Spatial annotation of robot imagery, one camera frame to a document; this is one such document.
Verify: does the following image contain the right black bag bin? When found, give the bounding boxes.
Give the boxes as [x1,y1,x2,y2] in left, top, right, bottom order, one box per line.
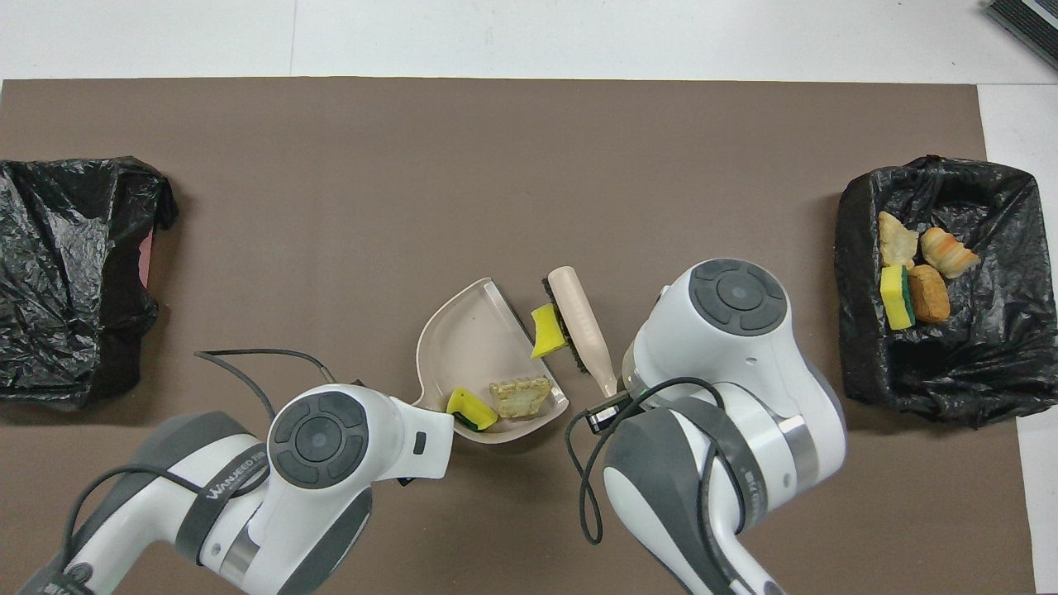
[834,155,1058,429]

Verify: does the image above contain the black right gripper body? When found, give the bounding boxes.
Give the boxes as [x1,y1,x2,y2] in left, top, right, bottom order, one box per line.
[586,392,636,436]

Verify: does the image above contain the dark ribbed grille object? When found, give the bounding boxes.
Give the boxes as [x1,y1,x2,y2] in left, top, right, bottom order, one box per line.
[985,0,1058,72]

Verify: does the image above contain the brown table mat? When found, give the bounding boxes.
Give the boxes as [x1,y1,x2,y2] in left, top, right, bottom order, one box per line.
[0,78,1038,595]

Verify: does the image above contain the beige plastic dustpan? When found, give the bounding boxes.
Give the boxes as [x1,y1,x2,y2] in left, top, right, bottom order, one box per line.
[412,277,572,446]

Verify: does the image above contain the notched yellow sponge piece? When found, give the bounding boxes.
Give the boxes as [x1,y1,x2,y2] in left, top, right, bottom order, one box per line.
[446,386,500,433]

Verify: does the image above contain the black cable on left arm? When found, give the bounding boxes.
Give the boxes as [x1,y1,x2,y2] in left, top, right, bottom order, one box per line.
[50,349,337,579]

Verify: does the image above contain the striped croissant piece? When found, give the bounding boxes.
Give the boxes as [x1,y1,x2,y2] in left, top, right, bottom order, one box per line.
[920,226,983,279]

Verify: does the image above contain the pale toast bread chunk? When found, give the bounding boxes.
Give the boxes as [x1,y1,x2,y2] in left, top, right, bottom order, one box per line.
[488,376,553,420]

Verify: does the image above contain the beige hand brush black bristles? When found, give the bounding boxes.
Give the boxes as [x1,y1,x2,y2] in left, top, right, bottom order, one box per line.
[541,265,620,398]

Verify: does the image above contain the small yellow sponge wedge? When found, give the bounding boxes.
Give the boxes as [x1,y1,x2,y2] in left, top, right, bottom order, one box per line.
[529,302,570,360]

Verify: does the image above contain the yellow green scrub sponge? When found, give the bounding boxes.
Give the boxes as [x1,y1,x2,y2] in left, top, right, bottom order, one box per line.
[879,264,917,332]

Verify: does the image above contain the brown oblong bread roll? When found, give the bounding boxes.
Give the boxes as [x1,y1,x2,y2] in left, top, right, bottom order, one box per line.
[907,264,952,324]

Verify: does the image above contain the black trash bag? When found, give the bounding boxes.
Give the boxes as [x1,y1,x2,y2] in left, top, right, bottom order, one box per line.
[0,156,179,412]

